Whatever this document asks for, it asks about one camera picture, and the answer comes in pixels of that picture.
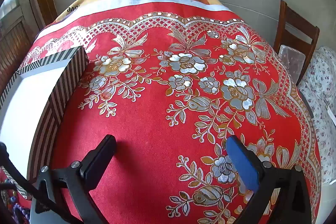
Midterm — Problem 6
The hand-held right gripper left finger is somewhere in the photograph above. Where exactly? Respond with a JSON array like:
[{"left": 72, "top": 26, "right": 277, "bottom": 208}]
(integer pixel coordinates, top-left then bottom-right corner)
[{"left": 34, "top": 134, "right": 117, "bottom": 224}]

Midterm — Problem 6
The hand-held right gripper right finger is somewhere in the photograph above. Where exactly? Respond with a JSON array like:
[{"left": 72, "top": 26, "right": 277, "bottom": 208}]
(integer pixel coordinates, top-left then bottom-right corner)
[{"left": 225, "top": 135, "right": 313, "bottom": 224}]

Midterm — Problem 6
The striped cardboard box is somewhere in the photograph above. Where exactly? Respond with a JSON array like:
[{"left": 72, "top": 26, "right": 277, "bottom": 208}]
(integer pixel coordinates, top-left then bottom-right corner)
[{"left": 0, "top": 46, "right": 90, "bottom": 184}]

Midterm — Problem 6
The purple bead bracelet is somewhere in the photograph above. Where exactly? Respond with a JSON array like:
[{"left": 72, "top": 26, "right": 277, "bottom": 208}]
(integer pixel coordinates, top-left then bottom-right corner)
[{"left": 13, "top": 202, "right": 30, "bottom": 224}]

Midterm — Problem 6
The multicolour bead bracelet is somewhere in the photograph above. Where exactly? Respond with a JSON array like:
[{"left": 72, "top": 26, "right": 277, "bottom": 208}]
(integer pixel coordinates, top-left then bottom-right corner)
[{"left": 0, "top": 179, "right": 19, "bottom": 204}]

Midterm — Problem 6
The red floral tablecloth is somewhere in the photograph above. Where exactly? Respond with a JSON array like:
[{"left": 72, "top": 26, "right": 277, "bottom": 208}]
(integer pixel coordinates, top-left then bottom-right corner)
[{"left": 18, "top": 0, "right": 322, "bottom": 224}]

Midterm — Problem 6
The clear plastic bag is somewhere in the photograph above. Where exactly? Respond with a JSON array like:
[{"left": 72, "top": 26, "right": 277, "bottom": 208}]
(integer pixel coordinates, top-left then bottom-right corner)
[{"left": 278, "top": 44, "right": 306, "bottom": 75}]

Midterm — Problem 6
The floral cloth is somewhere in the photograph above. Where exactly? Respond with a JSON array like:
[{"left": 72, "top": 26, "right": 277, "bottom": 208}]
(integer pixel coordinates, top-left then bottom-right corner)
[{"left": 298, "top": 46, "right": 336, "bottom": 185}]

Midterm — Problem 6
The wooden slatted panel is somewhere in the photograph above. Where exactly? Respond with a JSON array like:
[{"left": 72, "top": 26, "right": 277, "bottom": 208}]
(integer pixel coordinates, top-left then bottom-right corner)
[{"left": 0, "top": 17, "right": 34, "bottom": 104}]

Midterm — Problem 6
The wooden chair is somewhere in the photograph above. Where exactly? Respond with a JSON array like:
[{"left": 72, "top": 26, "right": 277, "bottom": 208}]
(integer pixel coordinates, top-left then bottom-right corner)
[{"left": 273, "top": 0, "right": 320, "bottom": 85}]

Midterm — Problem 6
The black cable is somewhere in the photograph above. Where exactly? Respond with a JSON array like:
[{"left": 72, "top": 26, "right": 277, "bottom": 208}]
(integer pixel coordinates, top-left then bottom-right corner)
[{"left": 0, "top": 143, "right": 76, "bottom": 224}]

